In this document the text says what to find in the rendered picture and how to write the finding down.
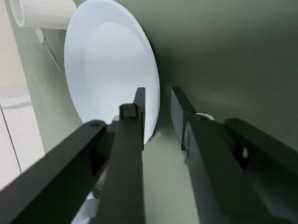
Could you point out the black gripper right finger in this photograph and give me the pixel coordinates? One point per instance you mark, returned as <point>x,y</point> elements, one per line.
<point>225,193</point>

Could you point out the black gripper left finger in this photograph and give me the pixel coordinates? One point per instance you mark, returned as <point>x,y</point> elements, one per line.
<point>54,188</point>

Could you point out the white cup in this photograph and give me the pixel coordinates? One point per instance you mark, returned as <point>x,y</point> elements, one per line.
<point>52,14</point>

